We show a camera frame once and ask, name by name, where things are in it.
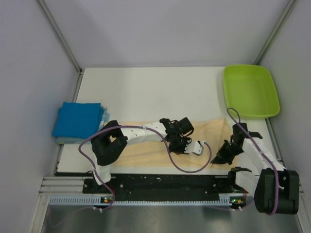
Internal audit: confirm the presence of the folded light blue striped shirt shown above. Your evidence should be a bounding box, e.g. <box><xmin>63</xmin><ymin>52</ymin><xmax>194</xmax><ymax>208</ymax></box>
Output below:
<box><xmin>54</xmin><ymin>105</ymin><xmax>110</xmax><ymax>146</ymax></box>

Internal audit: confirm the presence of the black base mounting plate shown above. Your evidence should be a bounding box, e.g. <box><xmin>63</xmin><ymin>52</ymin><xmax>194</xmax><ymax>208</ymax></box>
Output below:
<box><xmin>82</xmin><ymin>172</ymin><xmax>248</xmax><ymax>201</ymax></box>

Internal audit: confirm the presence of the beige t shirt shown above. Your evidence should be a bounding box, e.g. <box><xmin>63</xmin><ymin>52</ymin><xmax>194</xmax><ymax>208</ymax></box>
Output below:
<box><xmin>112</xmin><ymin>118</ymin><xmax>232</xmax><ymax>170</ymax></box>

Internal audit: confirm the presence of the green plastic bin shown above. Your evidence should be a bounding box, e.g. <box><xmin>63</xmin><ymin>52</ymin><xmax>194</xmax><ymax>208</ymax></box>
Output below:
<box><xmin>223</xmin><ymin>65</ymin><xmax>280</xmax><ymax>119</ymax></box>

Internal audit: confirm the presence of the grey slotted cable duct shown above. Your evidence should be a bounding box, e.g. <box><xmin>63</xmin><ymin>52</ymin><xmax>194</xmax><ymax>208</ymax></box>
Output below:
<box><xmin>49</xmin><ymin>196</ymin><xmax>246</xmax><ymax>207</ymax></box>

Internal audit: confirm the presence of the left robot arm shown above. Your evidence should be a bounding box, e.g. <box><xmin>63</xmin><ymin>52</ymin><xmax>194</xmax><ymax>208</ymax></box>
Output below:
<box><xmin>91</xmin><ymin>117</ymin><xmax>202</xmax><ymax>193</ymax></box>

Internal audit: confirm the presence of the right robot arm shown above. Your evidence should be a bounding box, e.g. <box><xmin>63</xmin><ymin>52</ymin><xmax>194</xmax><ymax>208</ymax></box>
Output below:
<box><xmin>211</xmin><ymin>123</ymin><xmax>300</xmax><ymax>215</ymax></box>

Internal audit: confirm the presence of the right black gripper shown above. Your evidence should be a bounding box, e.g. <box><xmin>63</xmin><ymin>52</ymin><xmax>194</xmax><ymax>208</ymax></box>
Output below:
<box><xmin>211</xmin><ymin>139</ymin><xmax>245</xmax><ymax>165</ymax></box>

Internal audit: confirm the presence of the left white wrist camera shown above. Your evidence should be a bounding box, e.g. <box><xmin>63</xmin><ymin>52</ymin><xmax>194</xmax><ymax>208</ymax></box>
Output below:
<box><xmin>187</xmin><ymin>140</ymin><xmax>205</xmax><ymax>156</ymax></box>

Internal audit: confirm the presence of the aluminium frame rail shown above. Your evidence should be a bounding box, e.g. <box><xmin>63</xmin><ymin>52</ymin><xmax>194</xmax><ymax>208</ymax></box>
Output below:
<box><xmin>38</xmin><ymin>176</ymin><xmax>305</xmax><ymax>197</ymax></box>

